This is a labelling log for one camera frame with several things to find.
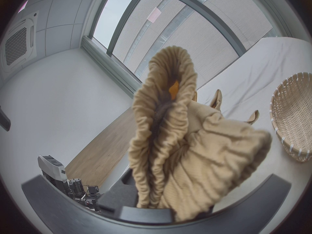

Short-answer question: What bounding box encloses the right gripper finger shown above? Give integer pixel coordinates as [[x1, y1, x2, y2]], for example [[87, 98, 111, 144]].
[[97, 169, 139, 212]]

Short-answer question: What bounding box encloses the tan garment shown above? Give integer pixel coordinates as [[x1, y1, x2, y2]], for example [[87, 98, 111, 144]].
[[129, 46, 272, 223]]

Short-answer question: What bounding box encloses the round woven basket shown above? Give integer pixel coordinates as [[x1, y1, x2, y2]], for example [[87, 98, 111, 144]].
[[270, 72, 312, 163]]

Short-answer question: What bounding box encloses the window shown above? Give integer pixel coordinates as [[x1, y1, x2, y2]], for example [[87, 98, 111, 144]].
[[81, 0, 293, 92]]

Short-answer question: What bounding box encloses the white ceiling air conditioner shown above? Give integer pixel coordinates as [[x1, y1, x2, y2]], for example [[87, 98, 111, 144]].
[[0, 10, 40, 75]]

